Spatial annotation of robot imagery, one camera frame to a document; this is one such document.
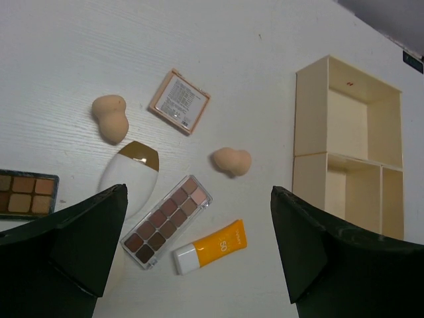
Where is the orange sunscreen tube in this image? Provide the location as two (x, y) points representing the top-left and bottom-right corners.
(173, 219), (247, 276)

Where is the white bottle brown cap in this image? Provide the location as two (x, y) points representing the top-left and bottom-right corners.
(97, 141), (160, 219)

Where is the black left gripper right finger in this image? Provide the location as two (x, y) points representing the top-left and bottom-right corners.
(270, 186), (423, 317)

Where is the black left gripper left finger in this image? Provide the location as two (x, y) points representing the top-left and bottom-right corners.
(1, 184), (128, 317)

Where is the cream three-compartment organizer box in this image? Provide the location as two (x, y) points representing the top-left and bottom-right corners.
(292, 56), (404, 240)

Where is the peach square compact case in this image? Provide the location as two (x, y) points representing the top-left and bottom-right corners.
(148, 68), (210, 135)

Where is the long clear eyeshadow palette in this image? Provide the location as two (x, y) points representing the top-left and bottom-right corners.
(121, 175), (213, 270)

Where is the dark table corner label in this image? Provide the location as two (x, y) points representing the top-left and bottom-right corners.
(402, 50), (423, 74)

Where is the beige makeup sponge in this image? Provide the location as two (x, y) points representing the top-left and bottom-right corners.
(91, 95), (129, 144)
(212, 147), (252, 176)

